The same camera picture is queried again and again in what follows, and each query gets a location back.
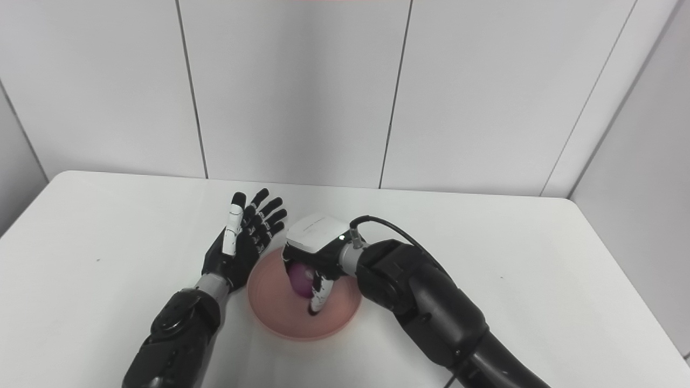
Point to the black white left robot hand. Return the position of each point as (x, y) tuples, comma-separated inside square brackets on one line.
[(240, 253)]

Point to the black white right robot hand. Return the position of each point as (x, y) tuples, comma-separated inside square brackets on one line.
[(315, 234)]

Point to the purple red onion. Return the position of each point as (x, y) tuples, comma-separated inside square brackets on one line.
[(300, 281)]

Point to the pink round plate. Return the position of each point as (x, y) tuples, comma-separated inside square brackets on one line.
[(280, 312)]

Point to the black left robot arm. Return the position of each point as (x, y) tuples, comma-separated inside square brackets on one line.
[(175, 334)]

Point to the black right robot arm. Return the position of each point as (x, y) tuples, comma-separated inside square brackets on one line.
[(431, 312)]

